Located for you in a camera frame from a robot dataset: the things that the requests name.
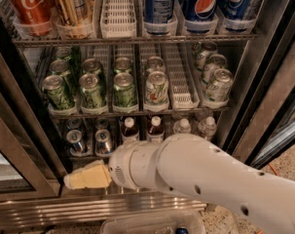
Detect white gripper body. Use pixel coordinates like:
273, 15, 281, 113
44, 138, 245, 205
108, 140, 160, 189

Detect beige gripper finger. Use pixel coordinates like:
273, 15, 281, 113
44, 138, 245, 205
63, 160, 112, 190

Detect green can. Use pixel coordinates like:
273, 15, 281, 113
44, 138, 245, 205
55, 47, 75, 63
42, 75, 75, 110
49, 59, 79, 96

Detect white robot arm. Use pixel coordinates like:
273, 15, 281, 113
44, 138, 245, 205
64, 134, 295, 234

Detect silver can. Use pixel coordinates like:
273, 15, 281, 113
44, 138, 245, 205
66, 118, 83, 131
95, 129, 114, 157
66, 130, 86, 153
94, 118, 110, 130

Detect silver can bottom left front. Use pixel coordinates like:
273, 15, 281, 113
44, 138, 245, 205
66, 130, 86, 153

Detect silver can bottom left back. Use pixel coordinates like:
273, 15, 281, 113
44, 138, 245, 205
66, 118, 83, 131

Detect green can column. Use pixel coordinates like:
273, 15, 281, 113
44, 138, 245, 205
79, 73, 106, 109
114, 58, 132, 74
114, 72, 137, 107
82, 58, 105, 82

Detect white diet can front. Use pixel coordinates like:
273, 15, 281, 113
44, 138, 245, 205
145, 71, 168, 105

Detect white diet can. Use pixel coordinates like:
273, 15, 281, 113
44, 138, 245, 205
144, 56, 166, 76
145, 71, 168, 105

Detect white diet can back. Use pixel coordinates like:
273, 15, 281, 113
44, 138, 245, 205
144, 56, 166, 76

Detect steel fridge cabinet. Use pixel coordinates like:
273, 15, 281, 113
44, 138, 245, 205
0, 0, 295, 234

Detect white can right middle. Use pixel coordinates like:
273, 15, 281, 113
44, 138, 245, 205
202, 54, 227, 85

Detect white can right back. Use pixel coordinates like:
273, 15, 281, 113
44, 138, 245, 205
192, 41, 218, 71

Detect blue Pepsi can left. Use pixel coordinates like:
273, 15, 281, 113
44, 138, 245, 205
143, 0, 174, 35

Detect blue pepsi can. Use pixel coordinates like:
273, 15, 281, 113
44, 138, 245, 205
221, 0, 263, 20
182, 0, 217, 21
143, 0, 174, 35

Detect gold soda can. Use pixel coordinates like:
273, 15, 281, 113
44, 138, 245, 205
55, 0, 92, 39

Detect blue Pepsi can middle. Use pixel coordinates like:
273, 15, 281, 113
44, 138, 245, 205
182, 0, 217, 21

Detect red Coca-Cola can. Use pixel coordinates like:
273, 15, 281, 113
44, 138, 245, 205
9, 0, 53, 36

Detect blue Pepsi can right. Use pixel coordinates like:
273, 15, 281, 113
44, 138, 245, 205
221, 0, 263, 20

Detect dark juice bottle left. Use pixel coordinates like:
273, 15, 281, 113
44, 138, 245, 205
121, 117, 139, 142

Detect dark juice bottle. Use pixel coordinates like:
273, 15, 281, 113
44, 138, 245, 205
121, 117, 139, 142
146, 116, 165, 142

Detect dark juice bottle right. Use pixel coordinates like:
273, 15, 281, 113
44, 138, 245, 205
146, 116, 165, 142

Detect clear plastic bin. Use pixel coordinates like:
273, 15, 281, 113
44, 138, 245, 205
100, 210, 206, 234

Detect clear water bottle left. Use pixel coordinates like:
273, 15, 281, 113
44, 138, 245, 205
173, 118, 191, 134

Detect clear water bottle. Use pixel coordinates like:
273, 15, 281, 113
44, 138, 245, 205
198, 116, 217, 140
173, 118, 191, 134

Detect clear water bottle right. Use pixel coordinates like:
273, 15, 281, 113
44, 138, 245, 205
198, 116, 217, 140

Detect blue bottle cap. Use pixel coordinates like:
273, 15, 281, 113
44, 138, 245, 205
175, 227, 189, 234

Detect empty white middle tray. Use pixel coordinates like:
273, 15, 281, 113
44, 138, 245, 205
162, 44, 200, 110

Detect orange cable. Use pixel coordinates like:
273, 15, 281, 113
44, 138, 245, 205
269, 163, 281, 177

